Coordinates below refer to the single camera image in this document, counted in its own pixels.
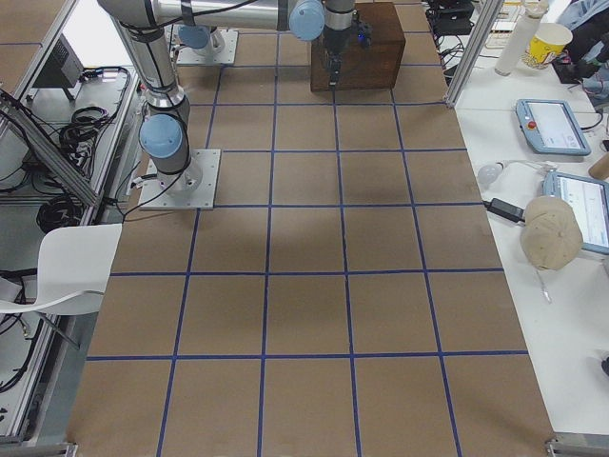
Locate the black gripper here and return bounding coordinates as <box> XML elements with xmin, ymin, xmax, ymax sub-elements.
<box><xmin>322</xmin><ymin>28</ymin><xmax>351</xmax><ymax>89</ymax></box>

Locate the black electronics box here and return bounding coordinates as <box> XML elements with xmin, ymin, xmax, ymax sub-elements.
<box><xmin>28</xmin><ymin>34</ymin><xmax>84</xmax><ymax>102</ymax></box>

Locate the brown cardboard tube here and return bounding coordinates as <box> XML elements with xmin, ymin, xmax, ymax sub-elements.
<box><xmin>588</xmin><ymin>155</ymin><xmax>609</xmax><ymax>180</ymax></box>

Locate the black power adapter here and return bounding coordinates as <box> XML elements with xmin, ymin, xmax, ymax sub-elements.
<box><xmin>483</xmin><ymin>198</ymin><xmax>524</xmax><ymax>224</ymax></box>

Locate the blue teach pendant far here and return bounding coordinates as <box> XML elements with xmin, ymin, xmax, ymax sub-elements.
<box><xmin>515</xmin><ymin>99</ymin><xmax>591</xmax><ymax>156</ymax></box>

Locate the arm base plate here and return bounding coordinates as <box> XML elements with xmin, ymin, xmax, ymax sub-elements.
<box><xmin>175</xmin><ymin>29</ymin><xmax>239</xmax><ymax>67</ymax></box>
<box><xmin>138</xmin><ymin>149</ymin><xmax>221</xmax><ymax>210</ymax></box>

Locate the white cardboard tube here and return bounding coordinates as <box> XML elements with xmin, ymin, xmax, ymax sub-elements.
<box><xmin>494</xmin><ymin>1</ymin><xmax>549</xmax><ymax>76</ymax></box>

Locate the white light bulb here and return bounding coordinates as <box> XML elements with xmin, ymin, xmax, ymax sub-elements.
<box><xmin>477</xmin><ymin>162</ymin><xmax>505</xmax><ymax>187</ymax></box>

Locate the white plastic chair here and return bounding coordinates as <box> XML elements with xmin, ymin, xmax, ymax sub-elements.
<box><xmin>1</xmin><ymin>224</ymin><xmax>123</xmax><ymax>316</ymax></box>

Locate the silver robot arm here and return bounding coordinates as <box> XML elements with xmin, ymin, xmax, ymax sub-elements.
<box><xmin>178</xmin><ymin>26</ymin><xmax>226</xmax><ymax>55</ymax></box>
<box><xmin>99</xmin><ymin>1</ymin><xmax>356</xmax><ymax>193</ymax></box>

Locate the aluminium frame post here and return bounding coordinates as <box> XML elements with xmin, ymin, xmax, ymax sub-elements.
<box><xmin>444</xmin><ymin>0</ymin><xmax>503</xmax><ymax>108</ymax></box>

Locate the beige baseball cap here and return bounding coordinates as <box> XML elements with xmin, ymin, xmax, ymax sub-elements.
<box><xmin>521</xmin><ymin>195</ymin><xmax>583</xmax><ymax>270</ymax></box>

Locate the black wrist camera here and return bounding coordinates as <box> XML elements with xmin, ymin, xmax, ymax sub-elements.
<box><xmin>354</xmin><ymin>19</ymin><xmax>372</xmax><ymax>49</ymax></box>

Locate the dark wooden drawer box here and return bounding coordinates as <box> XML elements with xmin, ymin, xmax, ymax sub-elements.
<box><xmin>310</xmin><ymin>2</ymin><xmax>405</xmax><ymax>92</ymax></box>

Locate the blue teach pendant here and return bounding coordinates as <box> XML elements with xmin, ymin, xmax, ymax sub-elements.
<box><xmin>541</xmin><ymin>171</ymin><xmax>608</xmax><ymax>255</ymax></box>
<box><xmin>515</xmin><ymin>99</ymin><xmax>591</xmax><ymax>156</ymax></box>

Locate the blue teach pendant near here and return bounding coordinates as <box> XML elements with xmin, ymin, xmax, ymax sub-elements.
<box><xmin>541</xmin><ymin>171</ymin><xmax>608</xmax><ymax>255</ymax></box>

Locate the yellow popcorn cup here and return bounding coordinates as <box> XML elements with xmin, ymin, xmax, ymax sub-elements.
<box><xmin>521</xmin><ymin>23</ymin><xmax>573</xmax><ymax>70</ymax></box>

